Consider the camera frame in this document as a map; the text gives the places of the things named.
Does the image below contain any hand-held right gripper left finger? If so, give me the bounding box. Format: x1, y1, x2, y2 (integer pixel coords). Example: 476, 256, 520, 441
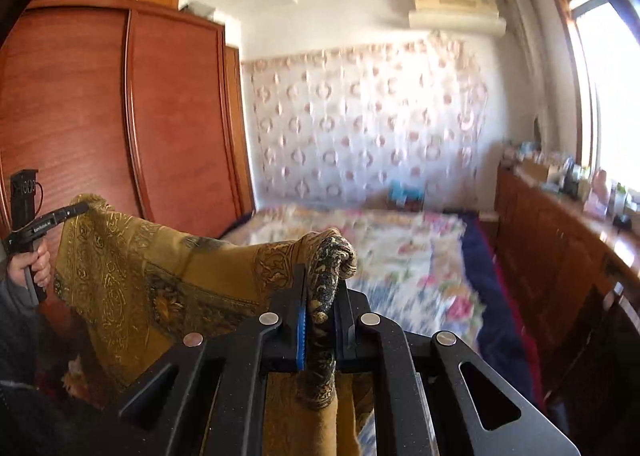
119, 263, 308, 456

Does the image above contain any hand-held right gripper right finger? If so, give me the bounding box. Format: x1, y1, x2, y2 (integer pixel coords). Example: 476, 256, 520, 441
334, 281, 581, 456

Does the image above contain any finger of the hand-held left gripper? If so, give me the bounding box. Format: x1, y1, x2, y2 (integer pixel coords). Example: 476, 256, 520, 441
32, 201, 91, 238

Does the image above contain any mustard patterned shirt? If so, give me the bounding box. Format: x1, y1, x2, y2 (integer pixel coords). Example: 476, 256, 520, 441
52, 193, 376, 456

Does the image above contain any person's left forearm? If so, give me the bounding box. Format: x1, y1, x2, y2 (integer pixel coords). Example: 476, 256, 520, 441
0, 275, 43, 387

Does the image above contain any person's left hand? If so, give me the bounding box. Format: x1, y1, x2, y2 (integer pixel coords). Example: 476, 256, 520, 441
9, 236, 52, 289

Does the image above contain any floral quilt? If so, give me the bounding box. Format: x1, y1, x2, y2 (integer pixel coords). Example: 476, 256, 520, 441
222, 206, 487, 352

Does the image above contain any wooden slatted wardrobe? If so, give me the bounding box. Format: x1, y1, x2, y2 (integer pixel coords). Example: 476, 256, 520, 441
0, 0, 256, 337

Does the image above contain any navy blanket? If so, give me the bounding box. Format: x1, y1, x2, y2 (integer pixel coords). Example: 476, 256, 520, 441
459, 213, 542, 407

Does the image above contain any circle-patterned sheer curtain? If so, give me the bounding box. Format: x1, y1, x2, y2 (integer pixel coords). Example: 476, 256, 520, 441
242, 33, 493, 211

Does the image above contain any low wooden cabinet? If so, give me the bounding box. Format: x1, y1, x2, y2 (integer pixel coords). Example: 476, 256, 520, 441
495, 161, 640, 387

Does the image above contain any person's dark clothing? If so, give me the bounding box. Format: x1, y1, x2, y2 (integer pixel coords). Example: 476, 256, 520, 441
0, 378, 131, 456

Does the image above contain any grey flat box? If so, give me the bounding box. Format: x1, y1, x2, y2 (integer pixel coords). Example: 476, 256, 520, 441
181, 2, 217, 21

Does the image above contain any cardboard box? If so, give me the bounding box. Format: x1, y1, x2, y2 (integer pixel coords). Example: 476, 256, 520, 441
520, 158, 552, 183

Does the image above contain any dark chair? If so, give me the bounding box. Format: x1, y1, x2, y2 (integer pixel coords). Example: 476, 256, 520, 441
545, 281, 640, 456

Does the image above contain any pink tissue pack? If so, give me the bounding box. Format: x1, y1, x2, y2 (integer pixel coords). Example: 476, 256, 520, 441
585, 168, 611, 215

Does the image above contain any beige window curtain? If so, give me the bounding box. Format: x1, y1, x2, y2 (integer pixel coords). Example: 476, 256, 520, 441
505, 0, 551, 157

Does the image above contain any wooden framed window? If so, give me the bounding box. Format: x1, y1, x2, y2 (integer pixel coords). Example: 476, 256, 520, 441
547, 0, 640, 197

